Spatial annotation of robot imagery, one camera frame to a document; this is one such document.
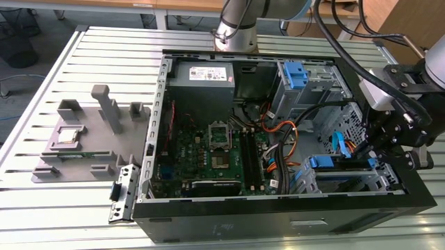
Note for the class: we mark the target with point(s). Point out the blue drive latch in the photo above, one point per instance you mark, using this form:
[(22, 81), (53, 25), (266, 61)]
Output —
[(295, 78)]

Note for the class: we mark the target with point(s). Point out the black RAM slot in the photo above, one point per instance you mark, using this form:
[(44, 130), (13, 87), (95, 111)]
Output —
[(248, 161), (244, 161), (255, 161)]

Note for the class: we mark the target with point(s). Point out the silver disk bay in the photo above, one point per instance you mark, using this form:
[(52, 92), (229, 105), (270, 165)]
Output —
[(347, 174)]

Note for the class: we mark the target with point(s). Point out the wooden cabinet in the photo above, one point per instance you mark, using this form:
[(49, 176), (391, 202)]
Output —
[(410, 15)]

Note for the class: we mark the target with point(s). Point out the black wrist mount bracket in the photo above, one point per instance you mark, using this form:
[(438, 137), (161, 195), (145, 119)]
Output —
[(399, 73)]

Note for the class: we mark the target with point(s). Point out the silver CPU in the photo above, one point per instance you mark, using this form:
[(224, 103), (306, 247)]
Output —
[(68, 136)]

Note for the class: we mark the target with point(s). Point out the silver slot bracket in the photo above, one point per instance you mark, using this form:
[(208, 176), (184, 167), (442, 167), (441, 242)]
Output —
[(127, 182)]

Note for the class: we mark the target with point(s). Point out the black graphics card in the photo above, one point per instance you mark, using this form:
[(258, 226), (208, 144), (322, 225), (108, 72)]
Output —
[(215, 188)]

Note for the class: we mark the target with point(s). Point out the grey parts rack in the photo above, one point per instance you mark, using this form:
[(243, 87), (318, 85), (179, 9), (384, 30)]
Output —
[(96, 145)]

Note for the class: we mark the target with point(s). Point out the CPU socket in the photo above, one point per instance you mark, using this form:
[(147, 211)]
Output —
[(221, 160)]

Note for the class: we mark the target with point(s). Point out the black PC case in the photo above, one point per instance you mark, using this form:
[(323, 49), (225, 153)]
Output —
[(243, 224)]

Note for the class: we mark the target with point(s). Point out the green RAM stick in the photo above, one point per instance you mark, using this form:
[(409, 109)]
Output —
[(74, 155)]

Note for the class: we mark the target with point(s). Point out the white barcode tag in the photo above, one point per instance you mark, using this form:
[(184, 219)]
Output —
[(272, 183)]

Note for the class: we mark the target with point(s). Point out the grey power supply unit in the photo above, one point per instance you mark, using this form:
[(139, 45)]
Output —
[(208, 99)]

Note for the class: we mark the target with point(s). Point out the silver drive cage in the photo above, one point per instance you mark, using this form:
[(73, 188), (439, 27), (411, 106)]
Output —
[(312, 99)]

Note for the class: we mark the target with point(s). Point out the green motherboard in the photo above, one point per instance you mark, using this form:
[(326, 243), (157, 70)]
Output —
[(193, 156)]

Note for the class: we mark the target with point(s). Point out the hard disk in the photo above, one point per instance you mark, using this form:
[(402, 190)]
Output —
[(320, 161)]

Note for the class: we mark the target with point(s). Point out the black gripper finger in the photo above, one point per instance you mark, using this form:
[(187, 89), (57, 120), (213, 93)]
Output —
[(402, 157), (379, 127)]

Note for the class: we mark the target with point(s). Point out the black trash bin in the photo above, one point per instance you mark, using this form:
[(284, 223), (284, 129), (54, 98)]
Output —
[(18, 47)]

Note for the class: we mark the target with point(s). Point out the blue video port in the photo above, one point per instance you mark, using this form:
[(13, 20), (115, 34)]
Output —
[(116, 192)]

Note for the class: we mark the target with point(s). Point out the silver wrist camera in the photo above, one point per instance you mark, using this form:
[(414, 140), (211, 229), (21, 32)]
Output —
[(371, 100)]

